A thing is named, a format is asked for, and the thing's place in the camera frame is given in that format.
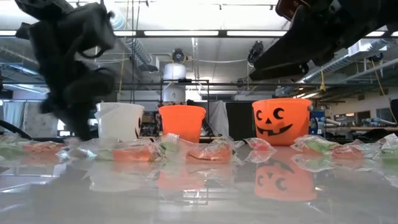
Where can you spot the black ceiling device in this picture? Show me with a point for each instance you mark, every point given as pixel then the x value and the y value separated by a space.
pixel 255 51

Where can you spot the silver ventilation duct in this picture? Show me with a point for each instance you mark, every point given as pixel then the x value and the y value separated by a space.
pixel 12 59
pixel 370 46

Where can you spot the wooden workbench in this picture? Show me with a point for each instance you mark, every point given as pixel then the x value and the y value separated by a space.
pixel 357 128

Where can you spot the patterned grey curtain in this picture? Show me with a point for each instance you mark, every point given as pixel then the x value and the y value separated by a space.
pixel 18 118

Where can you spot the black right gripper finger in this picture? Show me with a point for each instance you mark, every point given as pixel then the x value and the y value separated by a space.
pixel 280 73
pixel 286 53

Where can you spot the green gummy in clear wrapper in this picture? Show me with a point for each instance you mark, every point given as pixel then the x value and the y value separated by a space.
pixel 168 145
pixel 315 144
pixel 388 151
pixel 9 151

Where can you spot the white cylindrical tank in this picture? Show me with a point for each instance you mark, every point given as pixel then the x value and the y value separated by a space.
pixel 174 71

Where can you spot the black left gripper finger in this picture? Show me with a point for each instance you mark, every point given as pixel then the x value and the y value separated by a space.
pixel 49 104
pixel 79 124

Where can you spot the black ceiling camera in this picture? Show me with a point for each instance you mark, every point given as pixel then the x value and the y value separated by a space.
pixel 178 56

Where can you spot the ceiling light rail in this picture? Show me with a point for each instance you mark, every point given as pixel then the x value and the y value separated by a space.
pixel 180 33

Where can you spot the white hanging cloth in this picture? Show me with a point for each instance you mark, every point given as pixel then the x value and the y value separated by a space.
pixel 217 116

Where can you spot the orange smiling pumpkin bucket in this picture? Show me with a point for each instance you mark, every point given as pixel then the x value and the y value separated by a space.
pixel 281 121

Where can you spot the orange gummy in clear wrapper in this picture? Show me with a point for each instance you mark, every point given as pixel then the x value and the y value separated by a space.
pixel 346 151
pixel 208 154
pixel 135 154
pixel 42 147

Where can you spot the orange angry-face pumpkin bucket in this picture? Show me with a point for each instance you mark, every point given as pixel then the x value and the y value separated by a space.
pixel 182 121

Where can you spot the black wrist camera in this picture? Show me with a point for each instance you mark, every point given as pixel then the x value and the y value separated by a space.
pixel 292 7
pixel 96 28

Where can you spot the white plastic bucket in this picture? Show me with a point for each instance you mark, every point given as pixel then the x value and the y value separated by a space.
pixel 119 123

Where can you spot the red gummy in clear wrapper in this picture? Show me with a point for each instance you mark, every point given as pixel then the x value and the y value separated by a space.
pixel 260 144

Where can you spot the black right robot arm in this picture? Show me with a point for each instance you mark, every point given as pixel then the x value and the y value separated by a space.
pixel 373 15

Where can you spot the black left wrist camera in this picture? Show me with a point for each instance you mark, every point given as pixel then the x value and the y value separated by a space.
pixel 96 28

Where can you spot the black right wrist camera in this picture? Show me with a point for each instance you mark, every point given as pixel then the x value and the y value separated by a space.
pixel 292 7

